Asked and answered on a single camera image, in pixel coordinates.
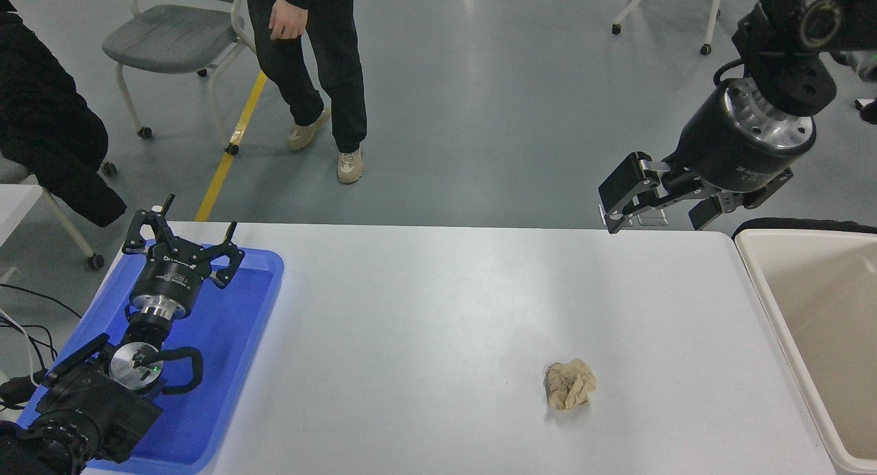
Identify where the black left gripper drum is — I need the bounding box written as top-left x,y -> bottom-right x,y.
133,245 -> 212,308

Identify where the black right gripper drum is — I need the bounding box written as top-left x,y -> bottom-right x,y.
674,83 -> 815,193

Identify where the tan paper ball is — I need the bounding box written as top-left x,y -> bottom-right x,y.
545,358 -> 597,412

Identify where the person's right hand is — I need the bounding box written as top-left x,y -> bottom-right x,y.
268,0 -> 308,42

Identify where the grey seat wheeled chair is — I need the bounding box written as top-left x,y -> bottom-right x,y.
0,153 -> 119,271
101,0 -> 256,156

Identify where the blue plastic tray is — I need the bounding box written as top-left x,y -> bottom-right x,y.
17,241 -> 285,474

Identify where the white side table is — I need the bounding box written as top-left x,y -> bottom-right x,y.
0,184 -> 44,248

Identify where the person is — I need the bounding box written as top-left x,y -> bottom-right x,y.
245,0 -> 368,185
0,0 -> 129,228

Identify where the person's right beige shoe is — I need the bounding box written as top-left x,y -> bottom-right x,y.
286,108 -> 332,151

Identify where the person's beige shoe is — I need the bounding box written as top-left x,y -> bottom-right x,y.
336,147 -> 365,185
286,108 -> 332,151

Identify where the person's left beige shoe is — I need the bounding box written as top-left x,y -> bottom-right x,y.
336,147 -> 365,185

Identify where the large pale bin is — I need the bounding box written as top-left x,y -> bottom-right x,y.
734,228 -> 877,475

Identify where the black cable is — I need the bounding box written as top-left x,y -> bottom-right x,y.
0,283 -> 84,411

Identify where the white frame wheeled chair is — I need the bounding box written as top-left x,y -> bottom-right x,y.
611,0 -> 726,56

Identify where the white cable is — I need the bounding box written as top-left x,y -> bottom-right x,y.
0,308 -> 43,388

